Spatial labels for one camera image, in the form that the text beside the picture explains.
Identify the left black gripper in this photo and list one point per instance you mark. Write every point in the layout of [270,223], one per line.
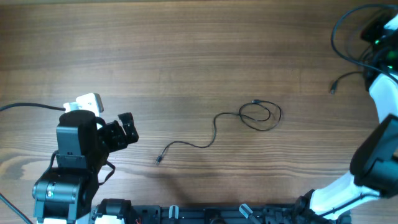
[114,130]

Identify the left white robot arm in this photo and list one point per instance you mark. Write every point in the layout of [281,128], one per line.
[65,192]

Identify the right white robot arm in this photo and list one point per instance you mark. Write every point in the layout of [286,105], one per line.
[373,169]

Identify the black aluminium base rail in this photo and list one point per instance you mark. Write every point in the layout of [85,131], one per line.
[266,214]

